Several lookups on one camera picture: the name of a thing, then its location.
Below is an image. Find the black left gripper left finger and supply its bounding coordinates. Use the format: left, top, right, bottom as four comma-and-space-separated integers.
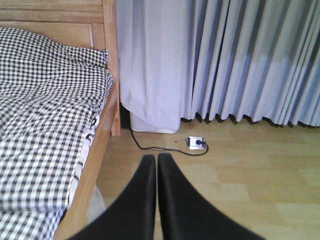
70, 155, 156, 240

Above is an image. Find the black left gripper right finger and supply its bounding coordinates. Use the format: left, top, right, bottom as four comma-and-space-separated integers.
157, 153, 262, 240

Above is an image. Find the metal floor outlet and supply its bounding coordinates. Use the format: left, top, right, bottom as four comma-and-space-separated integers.
185, 136, 206, 150

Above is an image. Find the white appliance behind curtain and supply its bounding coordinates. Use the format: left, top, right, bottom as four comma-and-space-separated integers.
129, 112, 178, 134

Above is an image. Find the black white checkered bedding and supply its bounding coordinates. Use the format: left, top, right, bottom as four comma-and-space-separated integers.
0, 27, 113, 240

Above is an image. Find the grey pleated curtain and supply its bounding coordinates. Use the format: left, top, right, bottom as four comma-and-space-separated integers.
116, 0, 320, 129

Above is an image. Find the black floor power cord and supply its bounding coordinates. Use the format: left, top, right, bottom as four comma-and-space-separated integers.
128, 126, 210, 157

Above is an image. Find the wooden bed frame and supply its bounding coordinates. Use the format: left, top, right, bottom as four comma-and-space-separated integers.
0, 0, 120, 240

